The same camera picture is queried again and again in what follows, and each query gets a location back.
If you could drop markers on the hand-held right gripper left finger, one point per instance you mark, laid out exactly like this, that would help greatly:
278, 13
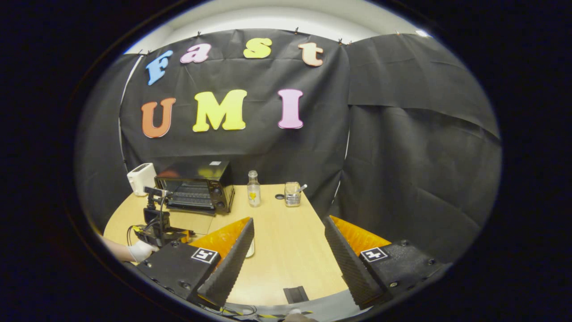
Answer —
232, 264

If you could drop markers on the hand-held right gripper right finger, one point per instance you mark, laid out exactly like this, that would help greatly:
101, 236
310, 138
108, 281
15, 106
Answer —
348, 264

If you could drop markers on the white rectangular plate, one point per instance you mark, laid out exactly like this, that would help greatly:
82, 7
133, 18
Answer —
250, 249

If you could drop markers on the black electric oven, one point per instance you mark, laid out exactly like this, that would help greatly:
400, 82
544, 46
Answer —
201, 172

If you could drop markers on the white toaster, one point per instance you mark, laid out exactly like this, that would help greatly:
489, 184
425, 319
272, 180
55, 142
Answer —
140, 178

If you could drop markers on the clear glass bottle yellow label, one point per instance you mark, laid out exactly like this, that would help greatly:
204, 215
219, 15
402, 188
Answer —
254, 192

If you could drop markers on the metal spoon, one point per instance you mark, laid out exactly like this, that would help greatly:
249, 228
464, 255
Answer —
303, 188

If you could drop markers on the ceiling light panel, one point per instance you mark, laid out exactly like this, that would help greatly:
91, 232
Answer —
422, 33

